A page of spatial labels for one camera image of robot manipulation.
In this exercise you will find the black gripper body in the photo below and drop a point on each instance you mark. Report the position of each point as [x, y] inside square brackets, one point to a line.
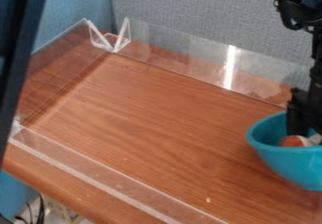
[309, 102]

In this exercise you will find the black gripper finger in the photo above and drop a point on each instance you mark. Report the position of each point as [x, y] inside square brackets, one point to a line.
[298, 125]

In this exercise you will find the brown toy mushroom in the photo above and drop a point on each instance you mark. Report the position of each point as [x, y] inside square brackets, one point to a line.
[301, 141]

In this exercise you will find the blue plastic bowl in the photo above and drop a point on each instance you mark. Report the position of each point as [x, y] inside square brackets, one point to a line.
[298, 164]

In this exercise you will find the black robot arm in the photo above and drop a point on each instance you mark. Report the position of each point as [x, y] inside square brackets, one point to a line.
[302, 15]

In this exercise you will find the clear acrylic back barrier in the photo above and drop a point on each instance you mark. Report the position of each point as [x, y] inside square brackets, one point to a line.
[222, 65]

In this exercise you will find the clear acrylic barrier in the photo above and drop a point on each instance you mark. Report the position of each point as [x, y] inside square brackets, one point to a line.
[66, 40]
[222, 65]
[109, 180]

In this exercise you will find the clear acrylic front barrier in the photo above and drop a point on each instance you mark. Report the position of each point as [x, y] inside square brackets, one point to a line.
[109, 180]

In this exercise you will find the clear acrylic left barrier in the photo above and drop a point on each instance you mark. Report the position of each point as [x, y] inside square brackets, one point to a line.
[66, 40]

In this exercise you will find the dark blue foreground object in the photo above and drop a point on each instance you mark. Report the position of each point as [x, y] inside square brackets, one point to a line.
[19, 23]

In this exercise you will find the clear acrylic corner bracket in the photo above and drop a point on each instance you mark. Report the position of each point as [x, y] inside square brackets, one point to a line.
[107, 41]

